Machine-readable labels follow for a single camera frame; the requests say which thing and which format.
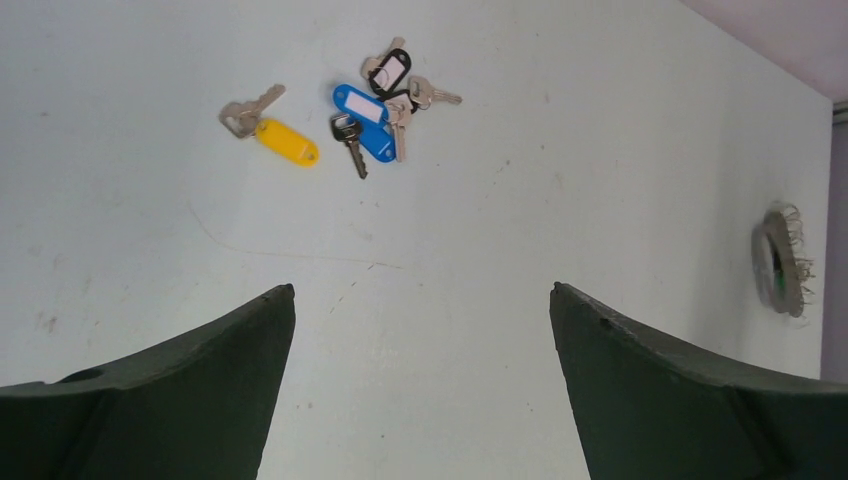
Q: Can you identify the blue tagged key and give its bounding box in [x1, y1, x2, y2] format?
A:
[383, 89, 417, 162]
[330, 84, 397, 179]

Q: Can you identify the black tagged key on table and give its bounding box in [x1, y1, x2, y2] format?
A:
[360, 36, 464, 115]

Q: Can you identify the blue tagged key on table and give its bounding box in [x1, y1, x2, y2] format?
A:
[383, 89, 417, 162]

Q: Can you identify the yellow tagged key on table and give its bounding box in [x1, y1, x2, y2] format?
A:
[218, 84, 320, 168]

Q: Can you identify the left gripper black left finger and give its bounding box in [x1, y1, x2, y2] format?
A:
[1, 285, 296, 479]

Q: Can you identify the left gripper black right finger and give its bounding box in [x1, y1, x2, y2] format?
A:
[549, 283, 847, 479]

